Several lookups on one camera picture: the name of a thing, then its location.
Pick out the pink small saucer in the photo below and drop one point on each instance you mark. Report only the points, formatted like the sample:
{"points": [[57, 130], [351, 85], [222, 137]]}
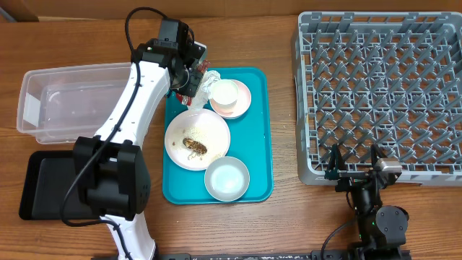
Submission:
{"points": [[241, 105]]}

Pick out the grey bowl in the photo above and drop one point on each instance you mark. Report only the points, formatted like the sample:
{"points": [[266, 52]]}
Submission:
{"points": [[227, 179]]}

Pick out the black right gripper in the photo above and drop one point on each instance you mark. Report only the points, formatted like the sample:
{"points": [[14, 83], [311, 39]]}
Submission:
{"points": [[334, 171]]}

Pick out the large pink plate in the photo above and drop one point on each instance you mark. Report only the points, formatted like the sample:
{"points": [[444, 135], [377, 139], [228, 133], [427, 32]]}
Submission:
{"points": [[204, 126]]}

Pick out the grey dishwasher rack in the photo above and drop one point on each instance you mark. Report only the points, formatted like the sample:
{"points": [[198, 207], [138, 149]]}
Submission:
{"points": [[386, 78]]}

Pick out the white tissue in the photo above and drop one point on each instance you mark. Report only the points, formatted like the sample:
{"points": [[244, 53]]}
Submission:
{"points": [[204, 92]]}

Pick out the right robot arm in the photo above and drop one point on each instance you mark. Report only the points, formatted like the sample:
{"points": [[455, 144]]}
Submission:
{"points": [[382, 229]]}

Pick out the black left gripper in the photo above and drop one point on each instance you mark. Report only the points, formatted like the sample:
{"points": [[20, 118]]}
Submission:
{"points": [[191, 87]]}

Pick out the black tray bin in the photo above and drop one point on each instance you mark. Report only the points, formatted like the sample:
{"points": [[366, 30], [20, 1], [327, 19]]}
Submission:
{"points": [[49, 176]]}

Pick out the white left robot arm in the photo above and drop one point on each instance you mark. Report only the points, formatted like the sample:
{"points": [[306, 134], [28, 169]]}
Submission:
{"points": [[112, 176]]}

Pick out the clear plastic bin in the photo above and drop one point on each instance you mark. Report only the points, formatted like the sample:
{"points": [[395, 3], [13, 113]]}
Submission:
{"points": [[59, 105]]}

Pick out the brown food scrap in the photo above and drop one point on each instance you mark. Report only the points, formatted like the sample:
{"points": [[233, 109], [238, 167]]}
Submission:
{"points": [[196, 148]]}

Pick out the teal plastic tray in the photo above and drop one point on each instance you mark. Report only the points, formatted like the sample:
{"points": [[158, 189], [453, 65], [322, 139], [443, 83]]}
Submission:
{"points": [[250, 143]]}

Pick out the white cup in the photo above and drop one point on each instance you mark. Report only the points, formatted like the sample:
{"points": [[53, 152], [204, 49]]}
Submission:
{"points": [[225, 93]]}

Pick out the red snack wrapper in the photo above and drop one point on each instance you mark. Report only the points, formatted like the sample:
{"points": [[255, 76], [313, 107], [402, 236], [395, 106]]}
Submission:
{"points": [[186, 92]]}

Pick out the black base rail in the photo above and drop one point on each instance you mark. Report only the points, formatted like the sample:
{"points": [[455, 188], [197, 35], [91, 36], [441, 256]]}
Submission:
{"points": [[313, 255]]}

